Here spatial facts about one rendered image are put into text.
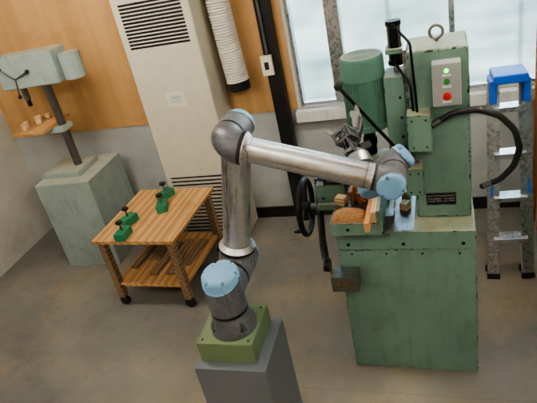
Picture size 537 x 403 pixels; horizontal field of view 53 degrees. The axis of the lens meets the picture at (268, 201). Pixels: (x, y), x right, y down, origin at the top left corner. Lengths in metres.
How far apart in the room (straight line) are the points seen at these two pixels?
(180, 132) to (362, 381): 2.01
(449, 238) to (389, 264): 0.28
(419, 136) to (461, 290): 0.74
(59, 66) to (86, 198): 0.90
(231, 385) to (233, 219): 0.67
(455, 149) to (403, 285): 0.65
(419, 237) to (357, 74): 0.72
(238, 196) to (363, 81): 0.67
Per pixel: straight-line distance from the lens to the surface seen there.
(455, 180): 2.31
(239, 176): 1.96
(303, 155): 1.73
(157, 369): 3.17
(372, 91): 2.20
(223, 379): 2.25
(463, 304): 2.54
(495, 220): 3.18
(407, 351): 2.76
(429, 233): 2.31
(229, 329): 2.14
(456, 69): 2.07
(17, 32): 4.47
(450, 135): 2.22
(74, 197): 4.01
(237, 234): 2.10
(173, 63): 3.56
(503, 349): 2.94
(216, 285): 2.03
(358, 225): 2.22
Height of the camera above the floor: 2.07
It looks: 28 degrees down
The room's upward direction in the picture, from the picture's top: 13 degrees counter-clockwise
